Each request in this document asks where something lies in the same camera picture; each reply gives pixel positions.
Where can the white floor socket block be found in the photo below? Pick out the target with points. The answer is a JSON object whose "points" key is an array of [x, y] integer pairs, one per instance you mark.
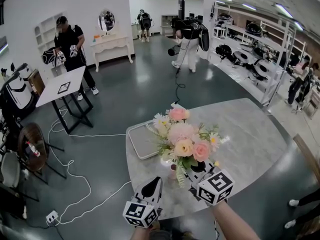
{"points": [[52, 217]]}

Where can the white rectangular tray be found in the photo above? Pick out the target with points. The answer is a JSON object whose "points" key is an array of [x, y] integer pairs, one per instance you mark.
{"points": [[145, 144]]}

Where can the white side table black frame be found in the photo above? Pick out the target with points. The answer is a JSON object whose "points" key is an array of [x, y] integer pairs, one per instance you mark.
{"points": [[62, 84]]}

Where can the white and black machine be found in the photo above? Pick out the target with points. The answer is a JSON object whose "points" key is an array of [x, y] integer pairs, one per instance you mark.
{"points": [[17, 89]]}

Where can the grey marble table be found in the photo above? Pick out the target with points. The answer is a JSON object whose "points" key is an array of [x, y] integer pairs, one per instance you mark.
{"points": [[237, 124]]}

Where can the black wastebasket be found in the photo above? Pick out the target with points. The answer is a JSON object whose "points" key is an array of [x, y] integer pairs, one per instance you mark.
{"points": [[173, 51]]}

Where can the person's left forearm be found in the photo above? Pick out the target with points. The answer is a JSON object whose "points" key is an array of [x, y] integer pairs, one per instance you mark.
{"points": [[141, 234]]}

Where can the white dressing table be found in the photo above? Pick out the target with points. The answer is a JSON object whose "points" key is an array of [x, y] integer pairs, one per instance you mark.
{"points": [[110, 44]]}

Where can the white padded chair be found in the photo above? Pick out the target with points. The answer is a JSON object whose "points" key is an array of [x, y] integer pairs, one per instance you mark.
{"points": [[10, 169]]}

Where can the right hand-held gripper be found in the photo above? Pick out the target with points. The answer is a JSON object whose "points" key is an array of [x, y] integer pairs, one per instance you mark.
{"points": [[216, 186]]}

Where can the person's camouflage trouser leg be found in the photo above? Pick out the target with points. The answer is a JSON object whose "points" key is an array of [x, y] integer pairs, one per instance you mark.
{"points": [[175, 234]]}

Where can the person's right forearm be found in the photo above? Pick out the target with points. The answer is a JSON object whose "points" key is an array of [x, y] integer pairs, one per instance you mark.
{"points": [[235, 224]]}

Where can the group of black round machines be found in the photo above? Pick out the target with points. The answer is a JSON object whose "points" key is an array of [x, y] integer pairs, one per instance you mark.
{"points": [[253, 29]]}

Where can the white spray bottle red cap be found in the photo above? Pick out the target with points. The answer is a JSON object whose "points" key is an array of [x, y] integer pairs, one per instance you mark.
{"points": [[33, 149]]}

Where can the low white glass-door cabinet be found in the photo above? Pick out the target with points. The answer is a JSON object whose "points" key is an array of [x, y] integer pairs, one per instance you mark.
{"points": [[168, 24]]}

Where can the white shelving rack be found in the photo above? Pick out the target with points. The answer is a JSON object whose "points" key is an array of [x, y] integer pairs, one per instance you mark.
{"points": [[281, 51]]}

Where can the oval table mirror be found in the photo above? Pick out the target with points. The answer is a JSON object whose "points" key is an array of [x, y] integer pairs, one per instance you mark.
{"points": [[106, 21]]}

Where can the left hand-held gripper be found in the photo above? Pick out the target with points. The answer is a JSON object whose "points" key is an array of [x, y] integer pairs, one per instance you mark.
{"points": [[140, 214]]}

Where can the pink ceramic vase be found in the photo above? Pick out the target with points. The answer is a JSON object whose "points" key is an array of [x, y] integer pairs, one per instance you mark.
{"points": [[173, 171]]}

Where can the white arched wall shelf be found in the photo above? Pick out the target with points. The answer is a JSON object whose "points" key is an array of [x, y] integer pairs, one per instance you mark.
{"points": [[50, 31]]}

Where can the brown wicker chair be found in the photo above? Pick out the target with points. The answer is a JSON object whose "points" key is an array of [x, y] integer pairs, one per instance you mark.
{"points": [[32, 144]]}

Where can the bunch of pink artificial flowers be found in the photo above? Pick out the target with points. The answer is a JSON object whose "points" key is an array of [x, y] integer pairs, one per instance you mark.
{"points": [[182, 134]]}

